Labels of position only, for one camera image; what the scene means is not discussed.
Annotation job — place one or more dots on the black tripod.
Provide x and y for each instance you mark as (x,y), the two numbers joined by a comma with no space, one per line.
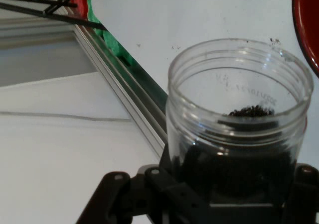
(74,21)

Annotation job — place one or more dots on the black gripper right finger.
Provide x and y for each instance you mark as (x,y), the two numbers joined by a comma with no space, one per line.
(304,196)

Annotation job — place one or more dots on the red foam puzzle mat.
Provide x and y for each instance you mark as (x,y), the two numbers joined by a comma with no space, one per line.
(77,0)

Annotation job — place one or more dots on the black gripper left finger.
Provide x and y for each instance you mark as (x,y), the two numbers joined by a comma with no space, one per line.
(149,196)

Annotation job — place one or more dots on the red bowl with black rim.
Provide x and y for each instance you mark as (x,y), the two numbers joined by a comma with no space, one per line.
(307,22)

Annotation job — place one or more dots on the black seeds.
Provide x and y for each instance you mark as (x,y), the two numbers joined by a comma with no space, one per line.
(249,171)

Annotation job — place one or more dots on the clear plastic jar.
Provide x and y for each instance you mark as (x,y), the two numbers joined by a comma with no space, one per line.
(189,104)

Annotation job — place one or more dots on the green foam block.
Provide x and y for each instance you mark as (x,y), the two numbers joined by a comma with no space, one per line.
(112,42)

